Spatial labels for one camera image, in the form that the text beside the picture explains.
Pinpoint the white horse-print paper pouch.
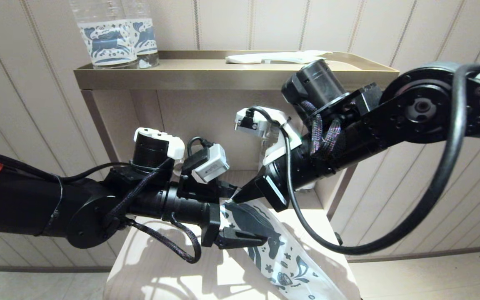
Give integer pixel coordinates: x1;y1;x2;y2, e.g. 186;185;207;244
221;198;349;300

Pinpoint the beige brown shelf unit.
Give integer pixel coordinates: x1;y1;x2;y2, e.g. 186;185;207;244
73;50;399;221

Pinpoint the white plastic sachet wrapper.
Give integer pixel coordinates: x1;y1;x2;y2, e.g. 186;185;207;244
225;50;333;65

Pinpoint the large horse-label water bottle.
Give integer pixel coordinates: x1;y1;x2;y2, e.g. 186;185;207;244
121;0;160;69
68;0;139;70

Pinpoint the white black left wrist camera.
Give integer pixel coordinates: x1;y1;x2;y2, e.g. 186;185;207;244
182;144;230;184

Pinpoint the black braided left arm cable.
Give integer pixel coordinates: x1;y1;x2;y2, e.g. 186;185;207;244
107;157;202;264

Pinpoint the black left camera cable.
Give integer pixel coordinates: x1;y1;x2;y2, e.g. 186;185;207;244
187;137;215;157

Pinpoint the black camera cable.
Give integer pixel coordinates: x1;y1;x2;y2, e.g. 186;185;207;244
246;62;480;255
187;137;215;157

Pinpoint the silver braided right arm cable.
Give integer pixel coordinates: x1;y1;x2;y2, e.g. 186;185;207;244
302;100;343;157

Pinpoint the smooth black left arm cable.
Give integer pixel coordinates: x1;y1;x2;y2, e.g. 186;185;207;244
0;149;130;184

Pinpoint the black right camera cable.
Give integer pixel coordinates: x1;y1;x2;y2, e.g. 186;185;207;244
246;62;480;255

